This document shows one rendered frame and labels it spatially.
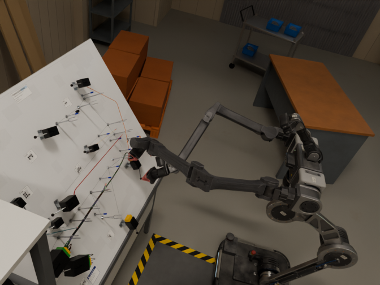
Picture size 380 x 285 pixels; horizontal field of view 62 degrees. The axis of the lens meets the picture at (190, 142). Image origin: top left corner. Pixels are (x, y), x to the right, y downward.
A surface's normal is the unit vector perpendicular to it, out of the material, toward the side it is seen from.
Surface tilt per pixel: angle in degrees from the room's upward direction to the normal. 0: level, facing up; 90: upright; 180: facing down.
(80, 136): 54
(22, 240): 0
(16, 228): 0
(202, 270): 0
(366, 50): 90
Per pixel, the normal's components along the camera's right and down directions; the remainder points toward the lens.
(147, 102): 0.19, -0.73
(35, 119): 0.87, -0.15
